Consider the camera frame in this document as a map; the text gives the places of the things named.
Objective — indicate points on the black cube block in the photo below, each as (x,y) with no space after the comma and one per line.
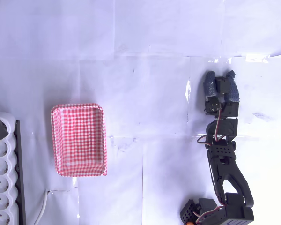
(224,86)

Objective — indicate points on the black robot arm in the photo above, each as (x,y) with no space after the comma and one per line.
(227,152)

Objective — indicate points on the white power strip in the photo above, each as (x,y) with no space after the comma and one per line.
(1,178)

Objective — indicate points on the red checkered tray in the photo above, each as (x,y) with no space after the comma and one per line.
(79,140)

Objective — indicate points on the black shelf rail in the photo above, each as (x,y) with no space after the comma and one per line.
(20,175)

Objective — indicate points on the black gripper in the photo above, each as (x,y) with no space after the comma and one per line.
(227,109)

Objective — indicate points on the black perforated base mount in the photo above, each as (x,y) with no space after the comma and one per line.
(188,211)

